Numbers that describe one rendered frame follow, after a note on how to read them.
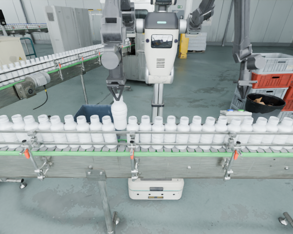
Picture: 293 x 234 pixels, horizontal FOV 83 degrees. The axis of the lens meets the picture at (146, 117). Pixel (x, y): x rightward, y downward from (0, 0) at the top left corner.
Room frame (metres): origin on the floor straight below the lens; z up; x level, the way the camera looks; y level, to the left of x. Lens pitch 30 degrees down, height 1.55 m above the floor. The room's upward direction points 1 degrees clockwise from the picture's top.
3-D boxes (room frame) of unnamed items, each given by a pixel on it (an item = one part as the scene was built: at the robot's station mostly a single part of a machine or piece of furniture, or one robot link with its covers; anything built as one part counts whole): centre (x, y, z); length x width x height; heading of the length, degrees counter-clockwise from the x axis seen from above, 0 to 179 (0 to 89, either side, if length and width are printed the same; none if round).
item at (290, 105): (2.72, -2.57, 0.33); 0.61 x 0.41 x 0.22; 93
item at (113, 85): (0.64, 0.12, 1.30); 0.07 x 0.07 x 0.09; 1
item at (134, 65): (5.16, 0.23, 1.00); 1.60 x 1.30 x 2.00; 162
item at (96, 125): (0.65, 0.24, 1.08); 0.06 x 0.06 x 0.17
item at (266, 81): (2.62, -1.88, 0.78); 0.61 x 0.41 x 0.22; 97
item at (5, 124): (0.64, 0.65, 1.08); 0.06 x 0.06 x 0.17
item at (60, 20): (6.36, 2.89, 0.96); 0.82 x 0.50 x 1.91; 162
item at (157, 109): (1.30, -0.09, 0.74); 0.11 x 0.11 x 0.40; 0
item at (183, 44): (8.27, -1.68, 0.55); 0.40 x 0.40 x 1.10; 0
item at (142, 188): (1.29, -0.09, 0.24); 0.68 x 0.53 x 0.41; 0
